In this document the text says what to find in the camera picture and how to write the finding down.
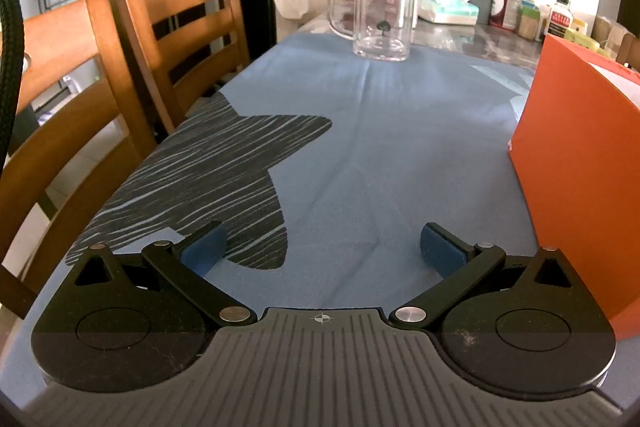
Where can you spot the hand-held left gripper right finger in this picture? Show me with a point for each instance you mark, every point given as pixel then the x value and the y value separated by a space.
pixel 440 251

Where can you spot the green-lidded jar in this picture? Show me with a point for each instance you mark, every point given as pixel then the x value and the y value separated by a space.
pixel 529 23

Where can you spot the clear glass mug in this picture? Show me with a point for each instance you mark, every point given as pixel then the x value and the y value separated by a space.
pixel 386 44

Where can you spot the orange cardboard box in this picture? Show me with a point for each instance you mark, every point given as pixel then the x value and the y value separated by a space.
pixel 575 147

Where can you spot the red jar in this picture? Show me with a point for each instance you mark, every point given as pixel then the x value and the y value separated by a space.
pixel 506 7

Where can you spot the blue star-print tablecloth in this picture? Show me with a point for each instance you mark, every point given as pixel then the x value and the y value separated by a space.
pixel 395 147

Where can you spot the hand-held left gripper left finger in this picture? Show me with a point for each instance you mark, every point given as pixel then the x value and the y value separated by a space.
pixel 202 251

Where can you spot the wooden dining chair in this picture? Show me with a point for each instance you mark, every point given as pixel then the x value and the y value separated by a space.
pixel 631 52
pixel 60 147
pixel 200 24

